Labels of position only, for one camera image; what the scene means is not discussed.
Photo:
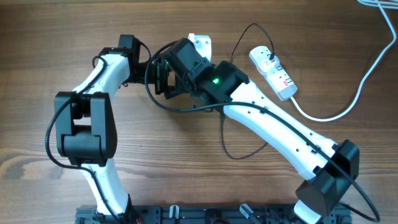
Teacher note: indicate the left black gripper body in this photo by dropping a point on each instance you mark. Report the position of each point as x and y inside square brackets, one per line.
[157, 75]

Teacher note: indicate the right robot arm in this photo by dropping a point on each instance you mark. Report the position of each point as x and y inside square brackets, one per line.
[327, 168]

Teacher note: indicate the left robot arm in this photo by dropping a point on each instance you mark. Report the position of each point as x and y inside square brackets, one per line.
[85, 128]

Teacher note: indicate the white USB charger plug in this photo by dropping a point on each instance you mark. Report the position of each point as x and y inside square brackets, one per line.
[265, 64]

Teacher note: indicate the white power strip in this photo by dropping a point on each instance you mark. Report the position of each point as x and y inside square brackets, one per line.
[278, 79]

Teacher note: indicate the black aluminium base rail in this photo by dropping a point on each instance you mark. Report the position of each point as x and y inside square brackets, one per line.
[277, 213]

